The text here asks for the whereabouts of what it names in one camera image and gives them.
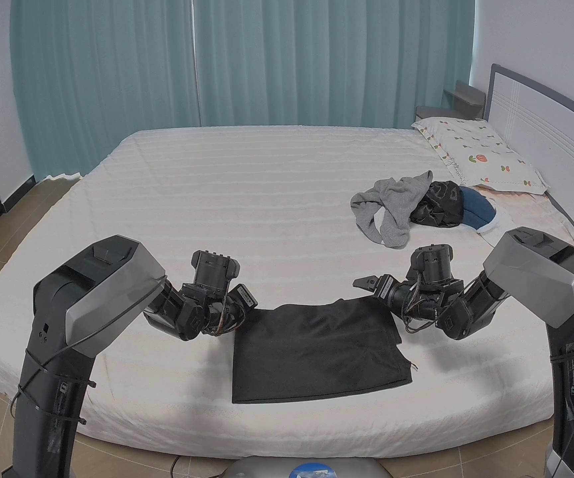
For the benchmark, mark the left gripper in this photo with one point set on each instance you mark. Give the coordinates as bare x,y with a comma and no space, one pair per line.
234,306

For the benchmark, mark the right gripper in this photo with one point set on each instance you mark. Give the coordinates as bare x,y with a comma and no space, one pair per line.
394,294

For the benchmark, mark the black T-shirt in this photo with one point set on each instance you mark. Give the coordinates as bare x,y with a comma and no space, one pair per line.
317,351

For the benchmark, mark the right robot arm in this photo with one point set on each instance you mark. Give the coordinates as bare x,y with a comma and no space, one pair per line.
541,277

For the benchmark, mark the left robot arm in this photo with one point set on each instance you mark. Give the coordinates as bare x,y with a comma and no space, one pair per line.
82,292

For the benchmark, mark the bed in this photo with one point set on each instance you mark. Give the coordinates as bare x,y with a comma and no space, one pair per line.
242,207

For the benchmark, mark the grey garment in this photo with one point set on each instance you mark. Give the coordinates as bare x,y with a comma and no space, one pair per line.
391,207

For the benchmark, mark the black shiny garment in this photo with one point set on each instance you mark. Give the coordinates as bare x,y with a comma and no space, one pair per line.
439,207

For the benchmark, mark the dark blue garment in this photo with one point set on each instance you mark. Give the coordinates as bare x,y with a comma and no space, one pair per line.
479,212

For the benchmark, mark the white garment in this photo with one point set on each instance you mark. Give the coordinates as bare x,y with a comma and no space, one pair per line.
499,229

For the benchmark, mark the white printed pillow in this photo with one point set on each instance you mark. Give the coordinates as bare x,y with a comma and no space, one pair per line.
481,155

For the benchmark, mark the grey bedside table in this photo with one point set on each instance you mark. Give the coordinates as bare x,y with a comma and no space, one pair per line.
459,100

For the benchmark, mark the blue-green curtain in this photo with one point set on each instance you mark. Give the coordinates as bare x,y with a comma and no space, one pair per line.
102,43
342,43

